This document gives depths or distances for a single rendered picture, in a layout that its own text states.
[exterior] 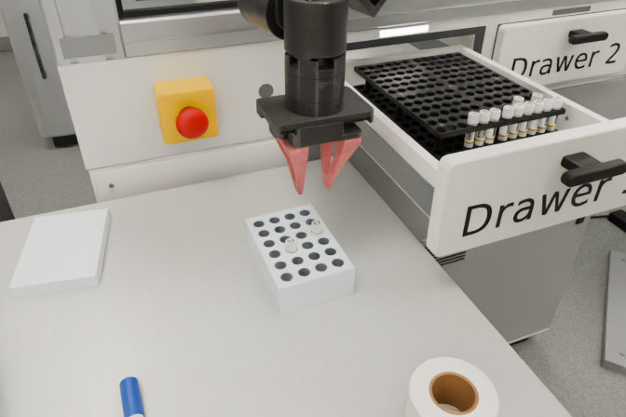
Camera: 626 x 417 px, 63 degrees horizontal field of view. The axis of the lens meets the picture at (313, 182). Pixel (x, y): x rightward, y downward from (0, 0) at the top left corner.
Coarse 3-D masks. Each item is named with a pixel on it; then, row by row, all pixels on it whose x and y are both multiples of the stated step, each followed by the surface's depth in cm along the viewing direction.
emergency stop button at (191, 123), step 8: (184, 112) 63; (192, 112) 63; (200, 112) 63; (176, 120) 63; (184, 120) 63; (192, 120) 63; (200, 120) 64; (208, 120) 64; (184, 128) 63; (192, 128) 64; (200, 128) 64; (184, 136) 64; (192, 136) 64
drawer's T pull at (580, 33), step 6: (576, 30) 85; (582, 30) 85; (570, 36) 82; (576, 36) 82; (582, 36) 82; (588, 36) 82; (594, 36) 83; (600, 36) 83; (606, 36) 84; (570, 42) 82; (576, 42) 82; (582, 42) 83; (588, 42) 83
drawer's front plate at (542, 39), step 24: (504, 24) 82; (528, 24) 82; (552, 24) 83; (576, 24) 85; (600, 24) 87; (624, 24) 89; (504, 48) 82; (528, 48) 84; (552, 48) 86; (576, 48) 88; (600, 48) 90; (624, 48) 92; (528, 72) 86; (552, 72) 88; (576, 72) 90; (600, 72) 93
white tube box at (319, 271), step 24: (264, 216) 61; (288, 216) 62; (312, 216) 61; (264, 240) 57; (312, 240) 57; (264, 264) 55; (288, 264) 54; (312, 264) 54; (336, 264) 55; (288, 288) 51; (312, 288) 53; (336, 288) 54; (288, 312) 53
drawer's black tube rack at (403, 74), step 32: (384, 64) 75; (416, 64) 74; (448, 64) 74; (480, 64) 74; (384, 96) 73; (416, 96) 66; (448, 96) 65; (480, 96) 65; (512, 96) 65; (416, 128) 64
